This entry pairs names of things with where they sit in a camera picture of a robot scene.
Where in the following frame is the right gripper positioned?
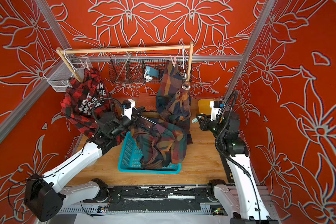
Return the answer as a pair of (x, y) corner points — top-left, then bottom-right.
(195, 114), (227, 140)

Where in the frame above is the dark plaid shirt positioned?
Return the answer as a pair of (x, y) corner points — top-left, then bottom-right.
(129, 117), (188, 170)
(155, 61), (193, 145)

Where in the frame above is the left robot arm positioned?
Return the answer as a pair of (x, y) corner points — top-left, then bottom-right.
(24, 97), (144, 222)

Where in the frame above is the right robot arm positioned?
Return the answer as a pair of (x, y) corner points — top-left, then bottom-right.
(196, 91), (279, 224)

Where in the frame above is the yellow plastic tray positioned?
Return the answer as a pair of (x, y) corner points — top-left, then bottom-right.
(198, 99), (218, 115)

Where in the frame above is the red black plaid shirt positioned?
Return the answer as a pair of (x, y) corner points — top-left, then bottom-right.
(60, 68), (118, 138)

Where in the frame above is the teal plastic basket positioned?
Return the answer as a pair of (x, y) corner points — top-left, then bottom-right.
(118, 132), (181, 174)

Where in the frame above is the red brown box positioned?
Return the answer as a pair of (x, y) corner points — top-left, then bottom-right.
(136, 93), (157, 112)

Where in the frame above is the white mesh basket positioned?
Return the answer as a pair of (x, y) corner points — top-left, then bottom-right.
(43, 57), (90, 92)

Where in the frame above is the pink clothespin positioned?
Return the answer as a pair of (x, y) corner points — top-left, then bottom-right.
(170, 56), (177, 68)

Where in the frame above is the wooden hanging rack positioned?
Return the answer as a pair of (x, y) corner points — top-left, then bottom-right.
(56, 42), (194, 82)

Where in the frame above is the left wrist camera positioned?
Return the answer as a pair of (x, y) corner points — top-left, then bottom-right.
(122, 99), (135, 119)

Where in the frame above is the black wire basket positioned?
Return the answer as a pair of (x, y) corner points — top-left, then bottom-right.
(106, 54), (188, 84)

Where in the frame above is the teal charger with cable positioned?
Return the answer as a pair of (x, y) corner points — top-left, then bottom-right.
(143, 66), (159, 82)

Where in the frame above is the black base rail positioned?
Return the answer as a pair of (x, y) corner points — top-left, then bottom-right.
(82, 184), (224, 214)

